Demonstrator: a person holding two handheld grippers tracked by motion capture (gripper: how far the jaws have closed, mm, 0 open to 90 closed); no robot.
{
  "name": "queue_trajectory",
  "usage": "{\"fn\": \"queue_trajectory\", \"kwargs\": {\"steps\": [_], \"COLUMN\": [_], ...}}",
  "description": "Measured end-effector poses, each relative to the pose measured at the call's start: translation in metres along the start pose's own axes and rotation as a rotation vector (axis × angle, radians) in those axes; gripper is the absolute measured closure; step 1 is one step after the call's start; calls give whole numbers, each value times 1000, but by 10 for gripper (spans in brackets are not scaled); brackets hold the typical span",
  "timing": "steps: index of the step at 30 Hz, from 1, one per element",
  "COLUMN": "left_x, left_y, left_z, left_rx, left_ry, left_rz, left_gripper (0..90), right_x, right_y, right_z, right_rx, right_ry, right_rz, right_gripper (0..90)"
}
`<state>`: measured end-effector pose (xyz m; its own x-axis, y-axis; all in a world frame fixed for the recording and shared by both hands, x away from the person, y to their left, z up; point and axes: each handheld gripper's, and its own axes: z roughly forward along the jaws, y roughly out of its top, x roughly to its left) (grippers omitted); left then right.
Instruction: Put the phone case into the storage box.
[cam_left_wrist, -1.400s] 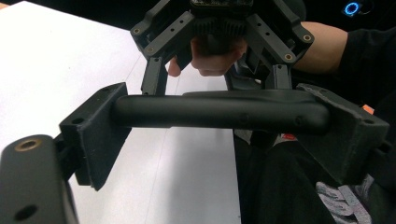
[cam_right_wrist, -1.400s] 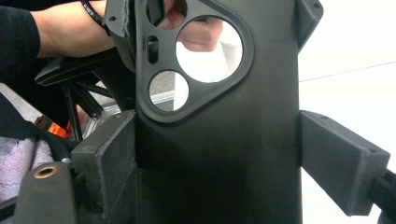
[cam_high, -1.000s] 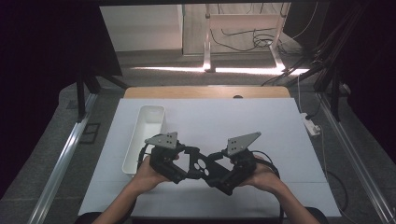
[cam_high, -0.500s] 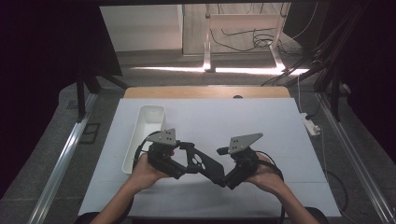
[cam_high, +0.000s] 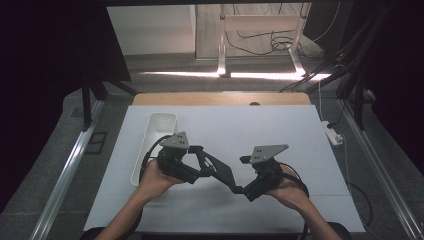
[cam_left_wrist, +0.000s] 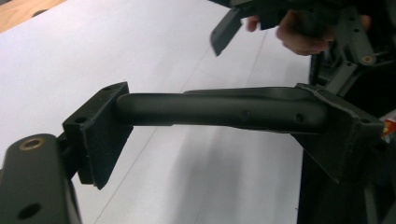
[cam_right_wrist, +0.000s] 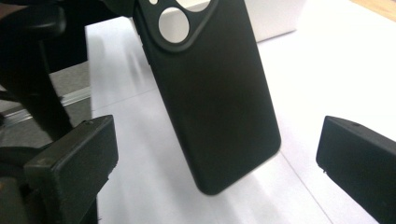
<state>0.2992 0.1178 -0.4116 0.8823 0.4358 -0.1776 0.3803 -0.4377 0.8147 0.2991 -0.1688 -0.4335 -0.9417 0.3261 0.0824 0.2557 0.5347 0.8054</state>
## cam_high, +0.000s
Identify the white power strip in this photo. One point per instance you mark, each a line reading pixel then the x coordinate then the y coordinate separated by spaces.
pixel 333 135

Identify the white cabinet panel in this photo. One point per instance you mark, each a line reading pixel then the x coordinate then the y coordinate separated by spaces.
pixel 150 30

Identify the wooden table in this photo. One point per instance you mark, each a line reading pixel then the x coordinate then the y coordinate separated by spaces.
pixel 220 99

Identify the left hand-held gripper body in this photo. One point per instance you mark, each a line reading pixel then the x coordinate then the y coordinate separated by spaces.
pixel 175 156

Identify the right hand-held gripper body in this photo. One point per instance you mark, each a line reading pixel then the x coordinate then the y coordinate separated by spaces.
pixel 266 176

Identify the person's right hand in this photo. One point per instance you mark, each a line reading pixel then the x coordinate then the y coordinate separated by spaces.
pixel 290 193

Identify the dark curtain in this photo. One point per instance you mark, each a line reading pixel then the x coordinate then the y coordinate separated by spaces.
pixel 396 50
pixel 43 50

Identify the metal floor rail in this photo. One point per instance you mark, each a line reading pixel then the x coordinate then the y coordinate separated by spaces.
pixel 66 173
pixel 380 173

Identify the white desk frame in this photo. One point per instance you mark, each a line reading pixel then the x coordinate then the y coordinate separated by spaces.
pixel 263 23

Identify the black metal stand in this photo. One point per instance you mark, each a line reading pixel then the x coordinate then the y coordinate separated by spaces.
pixel 358 103
pixel 87 100

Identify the person's left hand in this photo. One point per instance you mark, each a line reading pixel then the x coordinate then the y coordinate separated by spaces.
pixel 156 181

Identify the white tabletop board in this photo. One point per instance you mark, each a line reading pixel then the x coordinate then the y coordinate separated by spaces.
pixel 233 126

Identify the white plastic container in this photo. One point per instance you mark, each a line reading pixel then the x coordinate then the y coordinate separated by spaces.
pixel 160 125

